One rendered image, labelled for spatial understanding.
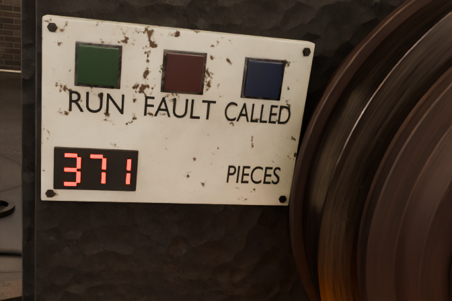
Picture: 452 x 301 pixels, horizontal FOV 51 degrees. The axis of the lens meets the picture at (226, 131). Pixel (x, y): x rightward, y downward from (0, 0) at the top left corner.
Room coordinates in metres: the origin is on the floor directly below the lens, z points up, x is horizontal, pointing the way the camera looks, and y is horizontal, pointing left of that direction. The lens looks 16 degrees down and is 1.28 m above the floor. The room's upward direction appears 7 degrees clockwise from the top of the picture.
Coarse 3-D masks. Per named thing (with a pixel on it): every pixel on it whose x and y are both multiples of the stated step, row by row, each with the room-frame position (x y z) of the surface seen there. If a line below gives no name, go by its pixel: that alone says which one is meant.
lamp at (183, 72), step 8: (168, 56) 0.45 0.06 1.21; (176, 56) 0.45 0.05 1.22; (184, 56) 0.45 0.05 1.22; (192, 56) 0.45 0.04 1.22; (200, 56) 0.46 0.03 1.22; (168, 64) 0.45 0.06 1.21; (176, 64) 0.45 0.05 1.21; (184, 64) 0.45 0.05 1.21; (192, 64) 0.45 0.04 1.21; (200, 64) 0.46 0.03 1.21; (168, 72) 0.45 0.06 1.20; (176, 72) 0.45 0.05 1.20; (184, 72) 0.45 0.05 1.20; (192, 72) 0.45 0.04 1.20; (200, 72) 0.46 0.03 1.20; (168, 80) 0.45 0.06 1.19; (176, 80) 0.45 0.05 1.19; (184, 80) 0.45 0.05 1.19; (192, 80) 0.45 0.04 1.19; (200, 80) 0.46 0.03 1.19; (168, 88) 0.45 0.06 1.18; (176, 88) 0.45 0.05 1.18; (184, 88) 0.45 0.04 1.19; (192, 88) 0.46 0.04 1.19; (200, 88) 0.46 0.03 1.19
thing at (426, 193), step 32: (448, 96) 0.35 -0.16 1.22; (416, 128) 0.35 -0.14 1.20; (448, 128) 0.35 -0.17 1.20; (384, 160) 0.36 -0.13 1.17; (416, 160) 0.35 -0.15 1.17; (448, 160) 0.34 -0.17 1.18; (384, 192) 0.34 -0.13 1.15; (416, 192) 0.35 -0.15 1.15; (448, 192) 0.33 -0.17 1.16; (384, 224) 0.35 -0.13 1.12; (416, 224) 0.34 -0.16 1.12; (448, 224) 0.34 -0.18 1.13; (384, 256) 0.35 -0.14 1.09; (416, 256) 0.34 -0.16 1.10; (448, 256) 0.34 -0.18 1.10; (384, 288) 0.35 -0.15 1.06; (416, 288) 0.33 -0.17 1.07; (448, 288) 0.34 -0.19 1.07
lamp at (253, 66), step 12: (252, 60) 0.47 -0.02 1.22; (252, 72) 0.47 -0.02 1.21; (264, 72) 0.47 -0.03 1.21; (276, 72) 0.47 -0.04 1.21; (252, 84) 0.47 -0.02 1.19; (264, 84) 0.47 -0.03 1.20; (276, 84) 0.47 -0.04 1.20; (252, 96) 0.47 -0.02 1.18; (264, 96) 0.47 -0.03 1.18; (276, 96) 0.47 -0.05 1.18
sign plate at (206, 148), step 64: (64, 64) 0.43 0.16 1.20; (128, 64) 0.45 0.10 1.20; (64, 128) 0.43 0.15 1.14; (128, 128) 0.45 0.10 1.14; (192, 128) 0.46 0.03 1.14; (256, 128) 0.48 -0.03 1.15; (64, 192) 0.43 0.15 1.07; (128, 192) 0.45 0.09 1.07; (192, 192) 0.46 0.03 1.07; (256, 192) 0.48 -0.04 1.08
